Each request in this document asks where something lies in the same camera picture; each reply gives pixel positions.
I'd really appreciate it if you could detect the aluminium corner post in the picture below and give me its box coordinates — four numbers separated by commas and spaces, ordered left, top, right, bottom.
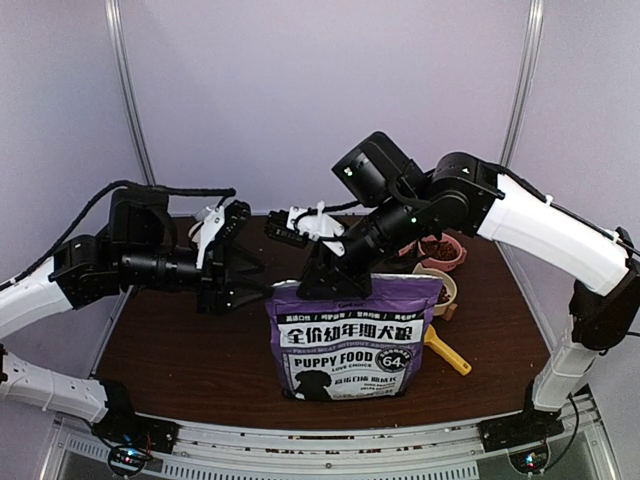
500, 0, 545, 167
104, 0, 156, 185

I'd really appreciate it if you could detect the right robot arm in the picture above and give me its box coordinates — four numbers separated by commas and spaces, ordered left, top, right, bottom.
286, 132, 639, 442

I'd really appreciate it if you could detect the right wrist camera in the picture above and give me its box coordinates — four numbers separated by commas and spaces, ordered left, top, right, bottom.
264, 201, 346, 256

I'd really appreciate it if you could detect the yellow plastic food scoop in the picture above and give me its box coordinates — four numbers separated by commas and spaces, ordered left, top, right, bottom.
424, 325, 472, 376

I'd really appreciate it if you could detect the pink cat-ear pet bowl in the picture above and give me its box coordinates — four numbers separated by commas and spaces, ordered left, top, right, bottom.
417, 235, 467, 272

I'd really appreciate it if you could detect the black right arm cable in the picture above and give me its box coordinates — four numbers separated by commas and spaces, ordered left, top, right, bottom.
499, 167, 640, 256

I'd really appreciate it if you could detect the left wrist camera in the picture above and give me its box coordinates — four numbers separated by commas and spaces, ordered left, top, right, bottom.
194, 200, 251, 270

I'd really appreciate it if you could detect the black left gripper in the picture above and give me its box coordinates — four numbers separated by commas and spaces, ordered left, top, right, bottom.
118, 241, 274, 316

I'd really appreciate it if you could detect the purple pet food bag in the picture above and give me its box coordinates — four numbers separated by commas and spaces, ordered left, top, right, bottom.
266, 274, 443, 402

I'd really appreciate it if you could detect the pale ribbed ceramic cup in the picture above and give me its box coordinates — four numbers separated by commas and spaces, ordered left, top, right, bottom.
192, 205, 214, 221

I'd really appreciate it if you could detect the brown kibble in pink bowl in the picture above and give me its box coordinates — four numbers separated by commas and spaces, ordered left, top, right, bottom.
420, 240, 459, 261

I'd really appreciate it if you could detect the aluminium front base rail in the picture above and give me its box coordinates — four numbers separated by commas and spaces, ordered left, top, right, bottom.
42, 394, 619, 480

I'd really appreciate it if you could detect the brown kibble in cream bowl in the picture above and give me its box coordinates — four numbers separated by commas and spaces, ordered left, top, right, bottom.
437, 286, 451, 305

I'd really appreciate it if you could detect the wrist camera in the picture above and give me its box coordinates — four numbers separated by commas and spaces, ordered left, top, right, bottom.
194, 200, 251, 270
264, 201, 346, 256

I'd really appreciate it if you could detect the aluminium corner post left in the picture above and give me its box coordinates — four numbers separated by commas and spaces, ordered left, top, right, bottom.
104, 0, 156, 185

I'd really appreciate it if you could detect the aluminium corner post right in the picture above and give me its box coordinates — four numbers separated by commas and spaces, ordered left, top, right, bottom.
500, 0, 545, 167

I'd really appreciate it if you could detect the wooden stand under cream bowl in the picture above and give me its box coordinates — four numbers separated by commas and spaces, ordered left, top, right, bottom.
442, 303, 458, 321

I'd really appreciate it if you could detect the black braided left cable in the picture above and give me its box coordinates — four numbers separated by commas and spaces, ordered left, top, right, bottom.
0, 182, 237, 291

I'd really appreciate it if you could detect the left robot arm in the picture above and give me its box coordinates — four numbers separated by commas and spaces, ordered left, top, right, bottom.
1, 180, 273, 337

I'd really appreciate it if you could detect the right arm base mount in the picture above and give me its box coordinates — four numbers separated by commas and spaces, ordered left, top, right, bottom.
477, 381, 564, 476

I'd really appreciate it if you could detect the cream cat-ear pet bowl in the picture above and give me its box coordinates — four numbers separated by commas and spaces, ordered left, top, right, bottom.
413, 264, 458, 321

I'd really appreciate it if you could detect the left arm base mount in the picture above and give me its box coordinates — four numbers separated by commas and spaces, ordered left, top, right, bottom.
89, 380, 179, 479

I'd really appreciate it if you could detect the navy white-dotted cup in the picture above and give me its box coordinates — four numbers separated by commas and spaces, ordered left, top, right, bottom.
188, 221, 203, 245

